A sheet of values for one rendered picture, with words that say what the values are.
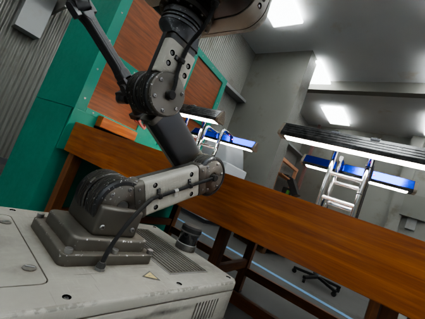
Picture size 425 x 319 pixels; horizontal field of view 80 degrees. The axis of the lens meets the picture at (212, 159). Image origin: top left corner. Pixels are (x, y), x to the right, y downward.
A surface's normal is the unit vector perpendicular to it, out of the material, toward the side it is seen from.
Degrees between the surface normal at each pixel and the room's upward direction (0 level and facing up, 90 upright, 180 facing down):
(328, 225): 90
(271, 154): 90
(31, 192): 90
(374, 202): 90
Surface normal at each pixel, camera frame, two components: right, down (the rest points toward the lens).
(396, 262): -0.48, -0.26
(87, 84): 0.80, 0.25
